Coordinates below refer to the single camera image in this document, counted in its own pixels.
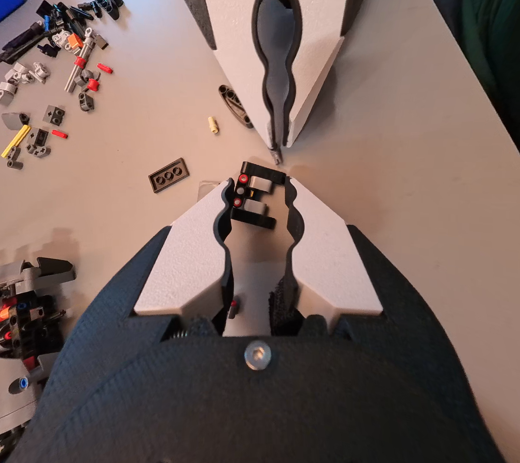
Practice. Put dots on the grey black lego pin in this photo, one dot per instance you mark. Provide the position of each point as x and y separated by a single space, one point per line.
277 157

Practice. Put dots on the dark brown lego plate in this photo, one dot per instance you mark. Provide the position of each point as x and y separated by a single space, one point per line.
168 178

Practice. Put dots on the black lego subassembly red pins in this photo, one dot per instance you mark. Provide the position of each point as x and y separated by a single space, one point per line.
262 174

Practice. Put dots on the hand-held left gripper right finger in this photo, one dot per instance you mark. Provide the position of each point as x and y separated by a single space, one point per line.
337 268

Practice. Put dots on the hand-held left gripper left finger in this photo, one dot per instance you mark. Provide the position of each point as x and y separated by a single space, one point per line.
183 268

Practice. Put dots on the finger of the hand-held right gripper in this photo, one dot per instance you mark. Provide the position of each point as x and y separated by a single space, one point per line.
321 24
227 24

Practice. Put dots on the small red grey lego pin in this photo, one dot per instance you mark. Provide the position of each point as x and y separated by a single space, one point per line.
233 308

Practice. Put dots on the scattered loose lego pieces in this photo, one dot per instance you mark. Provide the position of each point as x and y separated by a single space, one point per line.
80 63

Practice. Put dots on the tan lego pin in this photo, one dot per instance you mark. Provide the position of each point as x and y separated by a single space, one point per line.
213 124

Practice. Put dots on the partly built lego car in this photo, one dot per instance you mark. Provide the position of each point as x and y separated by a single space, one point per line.
32 308

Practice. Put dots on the black curved lego panel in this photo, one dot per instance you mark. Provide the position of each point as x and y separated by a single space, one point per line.
237 105

